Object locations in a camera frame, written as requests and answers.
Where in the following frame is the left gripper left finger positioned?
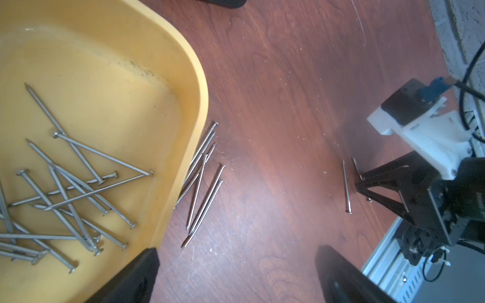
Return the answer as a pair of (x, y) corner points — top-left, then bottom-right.
(86, 247), (160, 302)

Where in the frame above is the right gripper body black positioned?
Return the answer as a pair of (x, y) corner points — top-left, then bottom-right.
(397, 157), (484, 265)

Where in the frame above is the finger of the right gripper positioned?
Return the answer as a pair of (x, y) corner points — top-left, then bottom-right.
(356, 151), (440, 189)
(356, 185), (415, 225)

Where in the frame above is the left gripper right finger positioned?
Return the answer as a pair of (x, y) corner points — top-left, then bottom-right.
(314, 245), (394, 302)

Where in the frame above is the yellow plastic storage box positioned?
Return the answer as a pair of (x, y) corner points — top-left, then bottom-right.
(1, 1), (208, 302)

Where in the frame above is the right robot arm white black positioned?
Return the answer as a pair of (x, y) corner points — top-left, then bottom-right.
(356, 77), (484, 265)

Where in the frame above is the steel nail lone right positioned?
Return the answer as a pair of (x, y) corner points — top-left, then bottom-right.
(342, 160), (352, 214)

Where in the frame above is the steel nail long lower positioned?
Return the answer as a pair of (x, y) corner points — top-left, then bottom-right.
(181, 179), (224, 250)

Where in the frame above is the steel nail bundle nail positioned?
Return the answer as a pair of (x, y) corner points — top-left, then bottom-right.
(183, 121), (219, 186)

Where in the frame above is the black plastic tool case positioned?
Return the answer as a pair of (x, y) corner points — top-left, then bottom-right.
(202, 0), (247, 9)

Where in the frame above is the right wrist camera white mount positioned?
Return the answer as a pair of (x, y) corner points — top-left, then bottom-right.
(368, 77), (472, 181)

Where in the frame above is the aluminium front rail frame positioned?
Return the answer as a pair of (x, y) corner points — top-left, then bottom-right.
(362, 217), (451, 302)

